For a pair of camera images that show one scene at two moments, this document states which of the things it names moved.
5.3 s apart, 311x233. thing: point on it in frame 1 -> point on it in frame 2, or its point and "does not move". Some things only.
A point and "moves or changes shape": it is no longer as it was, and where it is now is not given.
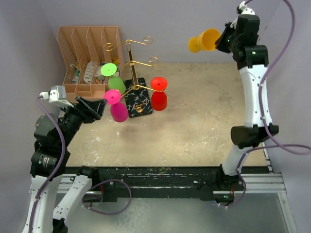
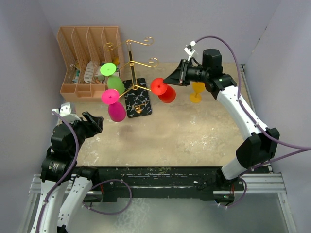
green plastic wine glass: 114,82 does not move
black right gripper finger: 220,43 -> 176,76
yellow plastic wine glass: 206,41 -> 198,87
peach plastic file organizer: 91,55 does not move
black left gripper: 96,107 -> 93,124
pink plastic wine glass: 119,111 does not move
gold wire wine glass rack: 137,90 does not move
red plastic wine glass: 159,98 moves or changes shape
